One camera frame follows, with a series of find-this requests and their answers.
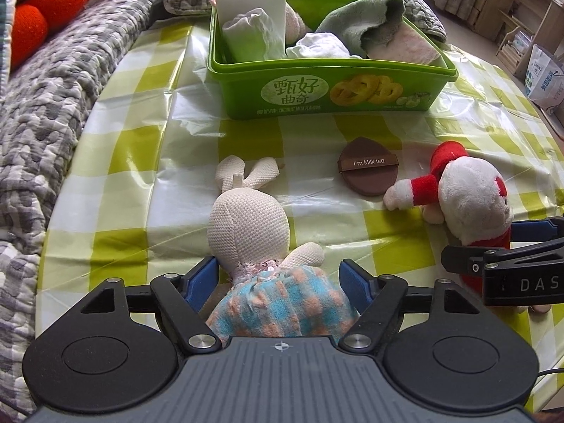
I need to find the brown powder puff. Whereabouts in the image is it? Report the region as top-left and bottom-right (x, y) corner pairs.
(337, 136), (401, 197)

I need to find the pink fuzzy cloth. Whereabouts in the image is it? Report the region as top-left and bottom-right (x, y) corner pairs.
(284, 4), (313, 42)

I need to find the yellow-green checked tablecloth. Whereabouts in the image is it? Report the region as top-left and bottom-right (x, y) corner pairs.
(35, 22), (564, 406)

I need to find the green plastic box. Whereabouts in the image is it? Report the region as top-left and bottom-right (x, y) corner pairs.
(207, 0), (459, 121)

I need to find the orange plush pillow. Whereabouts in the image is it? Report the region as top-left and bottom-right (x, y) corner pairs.
(9, 0), (102, 71)

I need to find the green towel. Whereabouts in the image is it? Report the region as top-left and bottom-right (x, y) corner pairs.
(315, 0), (406, 59)

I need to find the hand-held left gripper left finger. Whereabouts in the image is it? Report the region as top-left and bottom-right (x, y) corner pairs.
(77, 256), (223, 355)

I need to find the grey quilted sofa cover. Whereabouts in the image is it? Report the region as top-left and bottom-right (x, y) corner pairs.
(0, 0), (168, 419)

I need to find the wooden shelf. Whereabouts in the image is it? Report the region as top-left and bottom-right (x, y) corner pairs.
(434, 0), (564, 80)

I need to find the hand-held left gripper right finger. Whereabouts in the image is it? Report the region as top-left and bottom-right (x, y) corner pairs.
(337, 259), (483, 357)

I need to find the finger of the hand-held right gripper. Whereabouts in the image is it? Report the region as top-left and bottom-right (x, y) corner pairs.
(441, 237), (564, 275)
(510, 218), (564, 244)

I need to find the rabbit doll with checked dress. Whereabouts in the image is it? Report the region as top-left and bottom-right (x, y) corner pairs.
(205, 155), (362, 349)

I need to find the santa plush toy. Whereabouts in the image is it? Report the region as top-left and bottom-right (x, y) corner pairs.
(382, 140), (529, 313)

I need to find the white paper bag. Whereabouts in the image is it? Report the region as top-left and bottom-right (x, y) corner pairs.
(524, 44), (564, 113)

